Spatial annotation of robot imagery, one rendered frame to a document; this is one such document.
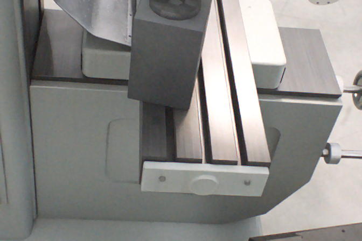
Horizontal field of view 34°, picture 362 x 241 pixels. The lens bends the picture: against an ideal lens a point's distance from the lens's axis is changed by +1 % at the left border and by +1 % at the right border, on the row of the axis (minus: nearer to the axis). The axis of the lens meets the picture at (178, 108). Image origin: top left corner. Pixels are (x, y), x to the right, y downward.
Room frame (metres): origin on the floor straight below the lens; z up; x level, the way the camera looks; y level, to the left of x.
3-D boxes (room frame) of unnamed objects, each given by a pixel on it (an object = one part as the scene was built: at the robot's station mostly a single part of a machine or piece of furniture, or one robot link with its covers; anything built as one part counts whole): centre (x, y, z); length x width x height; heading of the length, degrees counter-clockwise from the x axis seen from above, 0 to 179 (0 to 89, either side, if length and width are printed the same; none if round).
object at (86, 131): (1.24, 0.00, 0.47); 0.80 x 0.30 x 0.60; 99
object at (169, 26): (0.92, 0.03, 1.06); 0.22 x 0.12 x 0.20; 177
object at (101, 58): (1.24, 0.02, 0.82); 0.50 x 0.35 x 0.12; 99
